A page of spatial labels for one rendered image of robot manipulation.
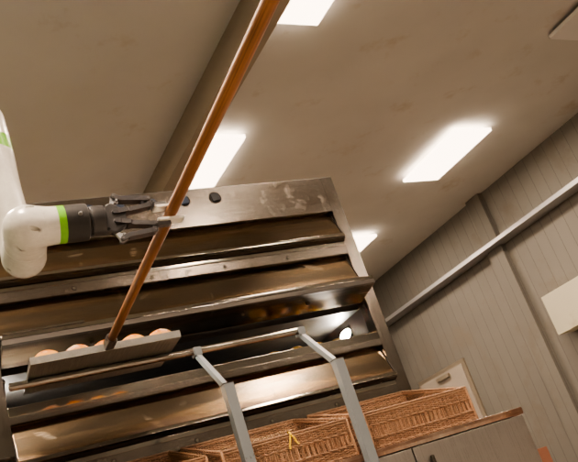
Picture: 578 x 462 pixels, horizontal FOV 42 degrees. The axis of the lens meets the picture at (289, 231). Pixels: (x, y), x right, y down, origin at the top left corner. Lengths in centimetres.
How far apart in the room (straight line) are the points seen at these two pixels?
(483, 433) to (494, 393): 912
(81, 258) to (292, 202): 117
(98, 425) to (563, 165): 864
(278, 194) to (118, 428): 150
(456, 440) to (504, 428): 26
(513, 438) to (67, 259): 210
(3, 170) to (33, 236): 30
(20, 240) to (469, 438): 212
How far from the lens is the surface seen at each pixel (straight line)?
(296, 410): 357
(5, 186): 202
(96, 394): 334
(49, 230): 182
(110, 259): 356
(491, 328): 1223
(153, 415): 336
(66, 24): 599
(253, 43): 141
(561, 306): 1082
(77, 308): 346
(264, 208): 394
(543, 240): 1127
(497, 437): 339
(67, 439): 327
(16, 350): 326
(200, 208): 382
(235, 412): 280
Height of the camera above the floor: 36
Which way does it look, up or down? 21 degrees up
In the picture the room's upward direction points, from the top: 19 degrees counter-clockwise
